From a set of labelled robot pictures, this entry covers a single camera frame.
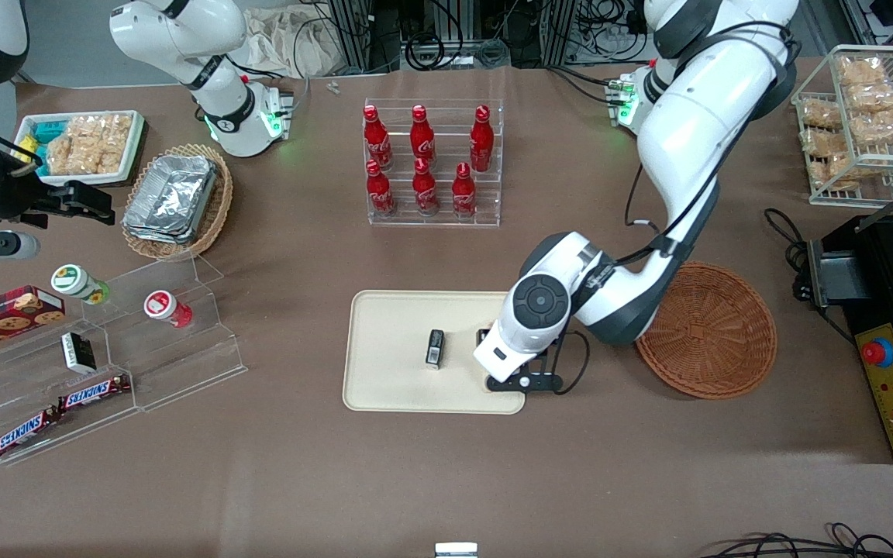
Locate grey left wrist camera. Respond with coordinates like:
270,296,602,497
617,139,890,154
486,372,564,394

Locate aluminium frame rack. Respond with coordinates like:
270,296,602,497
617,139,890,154
322,0,653,72

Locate rice cracker snack bags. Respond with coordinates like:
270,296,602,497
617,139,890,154
45,114,133,176

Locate fried snack bag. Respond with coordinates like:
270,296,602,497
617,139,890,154
850,108,893,148
826,153,874,191
801,128,843,159
801,99,843,131
836,56,889,88
846,81,893,114

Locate black and white small box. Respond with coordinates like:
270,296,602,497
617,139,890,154
60,332,97,375

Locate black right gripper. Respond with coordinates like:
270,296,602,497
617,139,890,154
0,170,116,233

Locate red cola bottle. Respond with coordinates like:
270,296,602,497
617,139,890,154
451,162,478,219
469,105,495,173
412,158,440,215
410,105,437,170
362,105,395,171
365,160,397,218

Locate round brown wicker basket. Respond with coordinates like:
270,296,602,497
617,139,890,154
633,262,778,401

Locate black table cable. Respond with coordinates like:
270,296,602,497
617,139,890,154
764,207,813,303

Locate clear acrylic stepped shelf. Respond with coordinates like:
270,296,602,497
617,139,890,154
0,254,249,467

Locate red yoghurt cup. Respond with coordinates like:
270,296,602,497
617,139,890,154
143,290,194,329

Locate aluminium foil container stack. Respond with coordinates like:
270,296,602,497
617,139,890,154
121,154,219,246

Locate black appliance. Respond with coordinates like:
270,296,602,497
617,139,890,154
794,174,893,466

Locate white plastic snack tray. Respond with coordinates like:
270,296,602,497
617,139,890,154
12,110,147,187

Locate beige rectangular tray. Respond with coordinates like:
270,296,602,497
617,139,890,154
342,290,526,415

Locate white wire rack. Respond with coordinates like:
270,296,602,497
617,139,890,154
791,44,893,207

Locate green lid yoghurt cup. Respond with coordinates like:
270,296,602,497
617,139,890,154
51,263,111,305

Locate beige cloth bag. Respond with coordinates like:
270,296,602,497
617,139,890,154
241,6,336,78

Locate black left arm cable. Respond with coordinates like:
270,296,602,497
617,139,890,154
547,19,796,396

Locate snickers bar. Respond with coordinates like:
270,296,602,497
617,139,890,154
0,406,64,460
57,374,132,412

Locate black cable bundle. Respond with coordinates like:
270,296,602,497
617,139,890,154
698,523,893,558

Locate oval light wicker basket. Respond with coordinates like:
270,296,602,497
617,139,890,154
121,143,234,262

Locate clear acrylic bottle rack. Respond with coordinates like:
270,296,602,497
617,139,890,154
364,98,505,228

